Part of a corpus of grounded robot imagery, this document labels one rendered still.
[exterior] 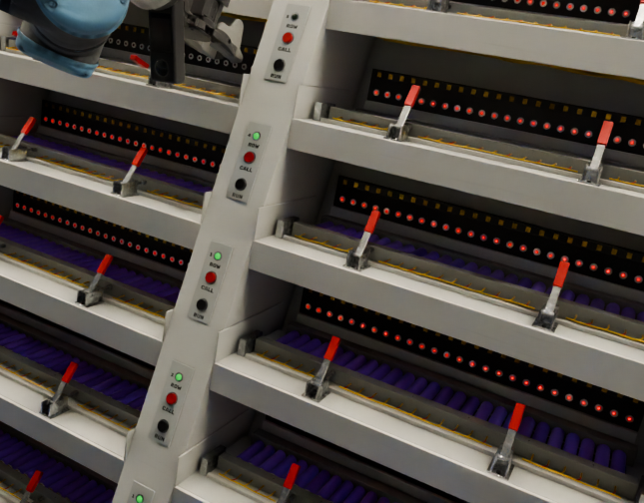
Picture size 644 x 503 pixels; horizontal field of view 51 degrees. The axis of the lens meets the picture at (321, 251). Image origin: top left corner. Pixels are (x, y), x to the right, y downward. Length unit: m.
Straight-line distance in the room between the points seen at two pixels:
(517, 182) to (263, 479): 0.57
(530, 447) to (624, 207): 0.33
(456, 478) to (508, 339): 0.19
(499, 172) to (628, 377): 0.30
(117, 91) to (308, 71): 0.35
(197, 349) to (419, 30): 0.57
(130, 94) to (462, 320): 0.67
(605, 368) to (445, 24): 0.50
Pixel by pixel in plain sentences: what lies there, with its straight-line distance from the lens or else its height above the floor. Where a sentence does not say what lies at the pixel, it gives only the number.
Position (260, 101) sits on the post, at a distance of 1.05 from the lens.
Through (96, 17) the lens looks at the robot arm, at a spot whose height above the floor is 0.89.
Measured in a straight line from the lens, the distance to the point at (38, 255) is 1.33.
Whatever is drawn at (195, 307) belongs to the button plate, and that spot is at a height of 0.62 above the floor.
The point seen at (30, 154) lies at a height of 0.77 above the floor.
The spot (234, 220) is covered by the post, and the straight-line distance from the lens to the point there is 1.02.
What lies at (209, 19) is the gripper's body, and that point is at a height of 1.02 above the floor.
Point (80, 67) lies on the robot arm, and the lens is 0.84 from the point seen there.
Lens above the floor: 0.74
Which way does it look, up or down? 1 degrees up
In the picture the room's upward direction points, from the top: 18 degrees clockwise
